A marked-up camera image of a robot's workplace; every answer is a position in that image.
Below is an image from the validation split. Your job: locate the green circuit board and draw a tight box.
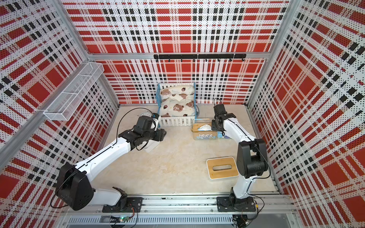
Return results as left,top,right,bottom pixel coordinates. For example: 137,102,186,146
109,216,130,223

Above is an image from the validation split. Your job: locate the blue white toy crib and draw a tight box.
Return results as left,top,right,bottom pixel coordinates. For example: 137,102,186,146
156,83,198,127

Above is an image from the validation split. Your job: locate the white wire mesh shelf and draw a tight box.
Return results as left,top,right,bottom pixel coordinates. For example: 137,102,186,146
43,62,104,121

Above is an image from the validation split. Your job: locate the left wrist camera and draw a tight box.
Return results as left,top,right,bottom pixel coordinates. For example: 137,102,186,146
153,113,161,131

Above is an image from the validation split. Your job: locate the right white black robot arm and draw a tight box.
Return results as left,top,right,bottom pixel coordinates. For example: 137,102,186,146
212,104,269,203

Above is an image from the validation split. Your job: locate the clear plastic tissue box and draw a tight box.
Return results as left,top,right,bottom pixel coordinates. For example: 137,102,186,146
191,118,218,141

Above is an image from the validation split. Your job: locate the aluminium front rail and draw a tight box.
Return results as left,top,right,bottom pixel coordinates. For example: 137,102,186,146
56,192,302,228

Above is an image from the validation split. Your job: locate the bamboo slotted lid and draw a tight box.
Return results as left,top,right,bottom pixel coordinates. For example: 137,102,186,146
192,123,213,133

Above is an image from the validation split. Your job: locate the white tissue box bamboo lid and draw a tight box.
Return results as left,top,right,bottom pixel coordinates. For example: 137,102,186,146
206,156,239,180

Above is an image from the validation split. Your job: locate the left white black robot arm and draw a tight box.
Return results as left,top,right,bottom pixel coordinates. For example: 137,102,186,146
55,113,166,213

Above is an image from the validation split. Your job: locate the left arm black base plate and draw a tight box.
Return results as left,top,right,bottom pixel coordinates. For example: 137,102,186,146
102,197,143,213

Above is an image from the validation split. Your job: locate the black hook rail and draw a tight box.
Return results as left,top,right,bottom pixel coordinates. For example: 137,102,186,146
154,54,247,60

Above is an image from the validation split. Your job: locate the bear print pillow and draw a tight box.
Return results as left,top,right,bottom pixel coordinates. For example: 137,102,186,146
159,85,195,101

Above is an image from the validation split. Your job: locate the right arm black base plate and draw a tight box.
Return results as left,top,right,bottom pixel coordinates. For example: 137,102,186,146
217,197,257,212

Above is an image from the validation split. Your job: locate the white alarm clock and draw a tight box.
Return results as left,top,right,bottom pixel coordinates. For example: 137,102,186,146
139,112,154,118

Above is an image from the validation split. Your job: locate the bear print blanket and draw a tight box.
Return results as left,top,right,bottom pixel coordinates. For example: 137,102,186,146
159,99,195,117

